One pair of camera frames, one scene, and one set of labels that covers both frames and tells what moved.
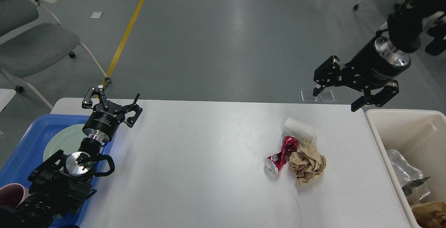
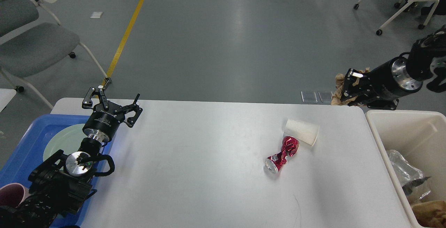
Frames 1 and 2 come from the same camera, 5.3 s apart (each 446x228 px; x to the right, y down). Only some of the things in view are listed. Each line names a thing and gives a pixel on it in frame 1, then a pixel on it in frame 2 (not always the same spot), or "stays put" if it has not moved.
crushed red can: x=273 y=163 stays put
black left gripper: x=102 y=123 stays put
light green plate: x=68 y=139 stays put
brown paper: x=307 y=164 → x=336 y=99
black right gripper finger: x=328 y=74 → x=356 y=84
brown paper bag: x=430 y=214 stays put
